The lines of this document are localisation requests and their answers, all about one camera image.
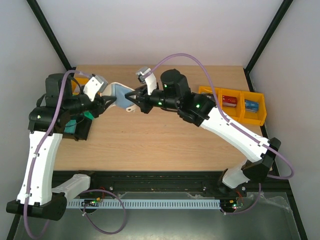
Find white card holder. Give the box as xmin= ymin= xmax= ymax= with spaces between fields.
xmin=101 ymin=82 xmax=138 ymax=112

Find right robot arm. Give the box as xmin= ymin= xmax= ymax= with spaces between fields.
xmin=124 ymin=67 xmax=281 ymax=196

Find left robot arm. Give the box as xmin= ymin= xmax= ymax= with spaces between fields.
xmin=6 ymin=73 xmax=117 ymax=221

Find teal holder in black bin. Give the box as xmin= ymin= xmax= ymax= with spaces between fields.
xmin=64 ymin=119 xmax=77 ymax=134

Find black card stack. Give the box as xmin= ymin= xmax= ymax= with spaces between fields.
xmin=201 ymin=92 xmax=216 ymax=102

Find yellow bin with black cards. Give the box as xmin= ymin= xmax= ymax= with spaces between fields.
xmin=198 ymin=85 xmax=221 ymax=102

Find red card stack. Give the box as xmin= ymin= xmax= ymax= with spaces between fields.
xmin=222 ymin=95 xmax=238 ymax=108

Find yellow bin with red cards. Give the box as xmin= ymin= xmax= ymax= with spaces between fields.
xmin=219 ymin=88 xmax=245 ymax=122

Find blue card stack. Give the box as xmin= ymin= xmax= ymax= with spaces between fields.
xmin=244 ymin=99 xmax=260 ymax=113

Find yellow bin with blue cards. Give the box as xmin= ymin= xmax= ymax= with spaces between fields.
xmin=239 ymin=91 xmax=267 ymax=126

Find green bin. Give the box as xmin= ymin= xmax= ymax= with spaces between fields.
xmin=83 ymin=111 xmax=94 ymax=120

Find yellow bin far left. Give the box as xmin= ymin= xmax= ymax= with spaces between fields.
xmin=71 ymin=77 xmax=89 ymax=96

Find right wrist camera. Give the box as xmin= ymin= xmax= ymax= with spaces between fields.
xmin=135 ymin=66 xmax=158 ymax=96

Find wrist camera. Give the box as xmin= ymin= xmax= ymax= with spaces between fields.
xmin=83 ymin=74 xmax=108 ymax=102
xmin=135 ymin=66 xmax=158 ymax=96

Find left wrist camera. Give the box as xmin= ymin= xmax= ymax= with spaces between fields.
xmin=83 ymin=74 xmax=108 ymax=102

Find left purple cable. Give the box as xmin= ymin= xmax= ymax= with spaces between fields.
xmin=22 ymin=69 xmax=127 ymax=240

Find purple cable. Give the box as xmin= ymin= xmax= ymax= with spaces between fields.
xmin=22 ymin=69 xmax=127 ymax=240
xmin=148 ymin=52 xmax=295 ymax=216

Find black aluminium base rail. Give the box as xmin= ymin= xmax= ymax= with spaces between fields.
xmin=52 ymin=170 xmax=291 ymax=198

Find left black frame post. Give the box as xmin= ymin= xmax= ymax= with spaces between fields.
xmin=26 ymin=0 xmax=75 ymax=71

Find black frame post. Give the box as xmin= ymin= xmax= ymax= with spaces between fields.
xmin=26 ymin=0 xmax=75 ymax=71
xmin=244 ymin=0 xmax=294 ymax=76

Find white slotted cable duct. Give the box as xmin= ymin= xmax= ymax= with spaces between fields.
xmin=66 ymin=199 xmax=221 ymax=210

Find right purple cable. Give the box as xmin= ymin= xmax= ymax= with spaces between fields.
xmin=148 ymin=52 xmax=295 ymax=216

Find right black frame post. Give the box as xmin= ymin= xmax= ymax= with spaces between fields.
xmin=244 ymin=0 xmax=294 ymax=76

